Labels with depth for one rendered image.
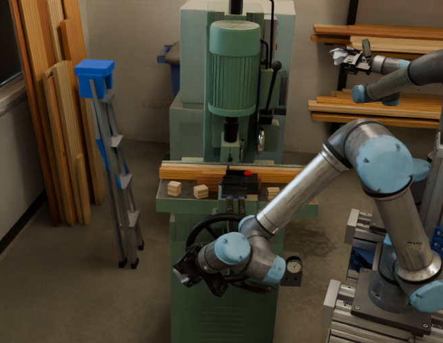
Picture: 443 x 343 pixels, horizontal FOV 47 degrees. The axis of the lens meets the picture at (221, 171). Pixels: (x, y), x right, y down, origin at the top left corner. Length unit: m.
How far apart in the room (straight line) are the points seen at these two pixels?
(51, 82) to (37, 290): 1.16
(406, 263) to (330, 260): 1.82
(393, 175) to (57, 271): 2.27
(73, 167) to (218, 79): 1.68
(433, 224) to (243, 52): 0.83
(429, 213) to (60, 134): 2.18
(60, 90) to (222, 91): 1.49
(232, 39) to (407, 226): 0.84
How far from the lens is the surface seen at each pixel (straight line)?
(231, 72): 1.77
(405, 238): 1.32
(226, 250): 1.20
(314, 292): 2.91
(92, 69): 2.57
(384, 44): 3.75
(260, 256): 1.27
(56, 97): 3.13
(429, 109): 4.01
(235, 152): 1.91
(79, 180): 3.28
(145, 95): 4.43
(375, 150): 1.15
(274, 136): 2.11
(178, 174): 2.00
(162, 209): 1.91
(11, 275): 3.12
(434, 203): 1.70
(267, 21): 2.09
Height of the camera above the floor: 1.84
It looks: 27 degrees down
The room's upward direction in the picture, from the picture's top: 2 degrees clockwise
